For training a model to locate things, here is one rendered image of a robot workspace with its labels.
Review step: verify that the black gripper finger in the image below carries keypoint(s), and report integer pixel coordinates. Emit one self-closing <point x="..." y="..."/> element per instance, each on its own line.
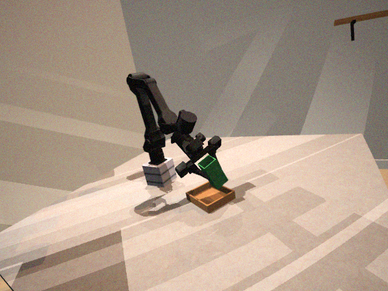
<point x="212" y="152"/>
<point x="194" y="169"/>

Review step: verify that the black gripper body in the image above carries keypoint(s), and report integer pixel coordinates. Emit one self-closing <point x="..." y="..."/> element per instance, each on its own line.
<point x="181" y="169"/>

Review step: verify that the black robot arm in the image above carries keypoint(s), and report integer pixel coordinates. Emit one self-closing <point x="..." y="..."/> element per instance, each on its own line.
<point x="145" y="88"/>

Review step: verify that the orange shallow tray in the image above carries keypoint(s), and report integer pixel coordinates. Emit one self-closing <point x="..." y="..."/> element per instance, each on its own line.
<point x="208" y="198"/>

